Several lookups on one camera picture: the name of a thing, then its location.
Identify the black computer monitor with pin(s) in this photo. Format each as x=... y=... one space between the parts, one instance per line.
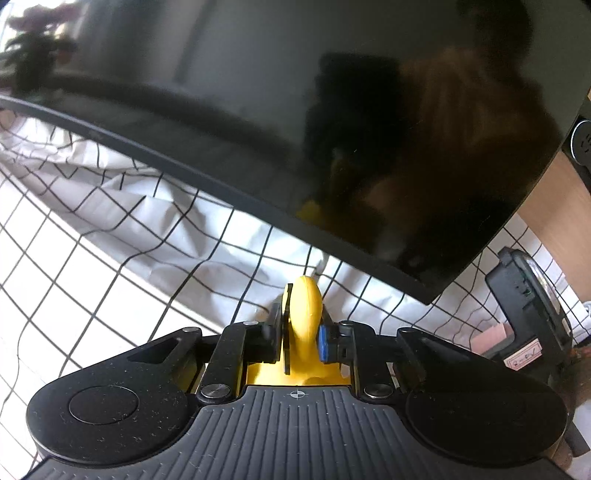
x=277 y=115

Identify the round smart speaker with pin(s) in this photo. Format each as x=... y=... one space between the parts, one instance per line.
x=582 y=141

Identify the pink cardboard box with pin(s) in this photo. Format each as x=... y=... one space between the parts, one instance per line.
x=489 y=339

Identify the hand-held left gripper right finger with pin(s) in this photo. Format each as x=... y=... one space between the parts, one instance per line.
x=325 y=344

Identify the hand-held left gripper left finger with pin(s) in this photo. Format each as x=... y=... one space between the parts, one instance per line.
x=272 y=341

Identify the black white checked tablecloth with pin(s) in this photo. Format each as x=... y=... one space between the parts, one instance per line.
x=92 y=277

